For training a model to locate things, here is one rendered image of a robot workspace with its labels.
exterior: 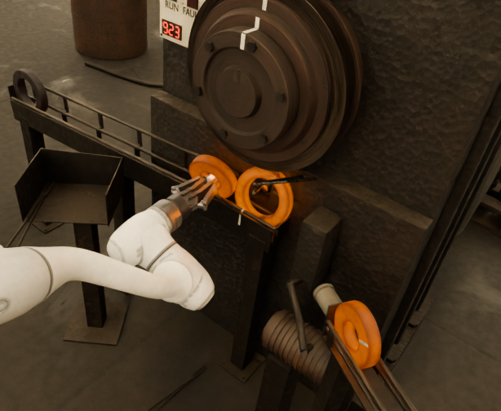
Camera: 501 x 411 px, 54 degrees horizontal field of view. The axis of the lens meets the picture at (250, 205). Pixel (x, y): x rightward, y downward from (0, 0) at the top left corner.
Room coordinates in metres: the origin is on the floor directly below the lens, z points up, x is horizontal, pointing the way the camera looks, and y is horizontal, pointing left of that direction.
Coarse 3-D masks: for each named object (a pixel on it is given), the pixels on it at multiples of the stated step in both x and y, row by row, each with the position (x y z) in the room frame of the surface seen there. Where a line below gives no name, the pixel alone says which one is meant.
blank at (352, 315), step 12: (336, 312) 0.80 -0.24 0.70; (348, 312) 0.77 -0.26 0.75; (360, 312) 0.74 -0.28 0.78; (336, 324) 0.79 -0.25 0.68; (348, 324) 0.77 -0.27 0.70; (360, 324) 0.73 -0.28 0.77; (372, 324) 0.72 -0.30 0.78; (348, 336) 0.76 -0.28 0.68; (360, 336) 0.71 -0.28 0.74; (372, 336) 0.70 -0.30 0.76; (348, 348) 0.73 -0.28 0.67; (360, 348) 0.70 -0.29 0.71; (372, 348) 0.68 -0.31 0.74; (360, 360) 0.69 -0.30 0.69; (372, 360) 0.67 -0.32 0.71
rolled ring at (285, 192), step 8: (256, 168) 1.18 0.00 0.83; (240, 176) 1.20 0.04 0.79; (248, 176) 1.19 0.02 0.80; (256, 176) 1.18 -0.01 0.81; (264, 176) 1.17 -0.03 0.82; (272, 176) 1.16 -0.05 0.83; (280, 176) 1.15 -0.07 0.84; (240, 184) 1.19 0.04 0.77; (248, 184) 1.19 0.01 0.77; (280, 184) 1.14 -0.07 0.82; (288, 184) 1.15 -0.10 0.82; (240, 192) 1.18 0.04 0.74; (248, 192) 1.19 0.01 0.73; (280, 192) 1.13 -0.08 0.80; (288, 192) 1.12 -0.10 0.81; (240, 200) 1.17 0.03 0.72; (248, 200) 1.18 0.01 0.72; (280, 200) 1.12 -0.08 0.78; (288, 200) 1.11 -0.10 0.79; (248, 208) 1.15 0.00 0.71; (280, 208) 1.11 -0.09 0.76; (288, 208) 1.11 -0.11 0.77; (248, 216) 1.14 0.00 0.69; (264, 216) 1.13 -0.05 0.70; (272, 216) 1.11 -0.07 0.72; (280, 216) 1.10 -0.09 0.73; (272, 224) 1.10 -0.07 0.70
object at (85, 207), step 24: (48, 168) 1.29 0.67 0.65; (72, 168) 1.29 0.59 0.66; (96, 168) 1.30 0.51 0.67; (120, 168) 1.27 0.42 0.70; (24, 192) 1.13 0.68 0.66; (72, 192) 1.24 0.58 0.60; (96, 192) 1.25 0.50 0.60; (120, 192) 1.25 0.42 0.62; (24, 216) 1.10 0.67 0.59; (48, 216) 1.12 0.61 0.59; (72, 216) 1.13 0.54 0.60; (96, 216) 1.13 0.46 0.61; (96, 240) 1.20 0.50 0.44; (96, 288) 1.17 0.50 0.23; (96, 312) 1.17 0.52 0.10; (120, 312) 1.25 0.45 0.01; (72, 336) 1.11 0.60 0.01; (96, 336) 1.13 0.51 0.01
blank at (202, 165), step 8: (200, 160) 1.20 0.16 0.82; (208, 160) 1.20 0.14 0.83; (216, 160) 1.20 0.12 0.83; (192, 168) 1.22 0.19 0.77; (200, 168) 1.21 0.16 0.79; (208, 168) 1.19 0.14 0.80; (216, 168) 1.18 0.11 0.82; (224, 168) 1.19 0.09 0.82; (192, 176) 1.23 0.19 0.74; (200, 176) 1.22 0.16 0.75; (216, 176) 1.19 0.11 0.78; (224, 176) 1.17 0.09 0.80; (232, 176) 1.19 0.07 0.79; (224, 184) 1.18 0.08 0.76; (232, 184) 1.17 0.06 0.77; (216, 192) 1.21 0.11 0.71; (224, 192) 1.19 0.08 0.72; (232, 192) 1.18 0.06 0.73
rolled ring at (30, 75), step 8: (16, 72) 1.75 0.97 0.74; (24, 72) 1.72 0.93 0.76; (32, 72) 1.73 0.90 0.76; (16, 80) 1.75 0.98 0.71; (32, 80) 1.70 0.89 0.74; (40, 80) 1.72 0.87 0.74; (16, 88) 1.76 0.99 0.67; (24, 88) 1.78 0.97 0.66; (40, 88) 1.69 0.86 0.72; (24, 96) 1.76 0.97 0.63; (40, 96) 1.68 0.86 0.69; (32, 104) 1.74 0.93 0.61; (40, 104) 1.68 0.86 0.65
